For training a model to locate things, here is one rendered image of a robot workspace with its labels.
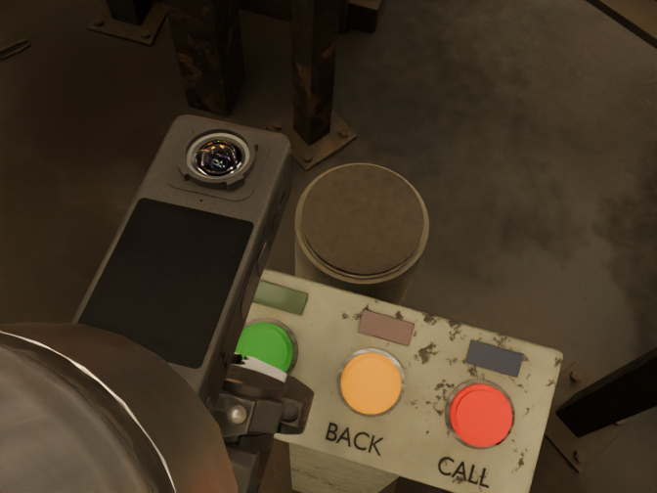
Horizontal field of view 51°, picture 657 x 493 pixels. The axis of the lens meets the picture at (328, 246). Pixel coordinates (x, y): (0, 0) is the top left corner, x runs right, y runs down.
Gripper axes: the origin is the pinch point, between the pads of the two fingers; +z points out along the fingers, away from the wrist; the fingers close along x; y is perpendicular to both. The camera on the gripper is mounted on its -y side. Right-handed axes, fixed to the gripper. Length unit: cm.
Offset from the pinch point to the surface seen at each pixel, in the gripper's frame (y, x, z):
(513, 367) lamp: -3.3, 16.0, 10.4
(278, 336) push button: -1.2, 0.3, 9.2
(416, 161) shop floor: -32, 7, 86
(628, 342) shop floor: -10, 47, 79
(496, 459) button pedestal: 2.9, 16.3, 10.6
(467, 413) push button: 0.4, 13.6, 9.4
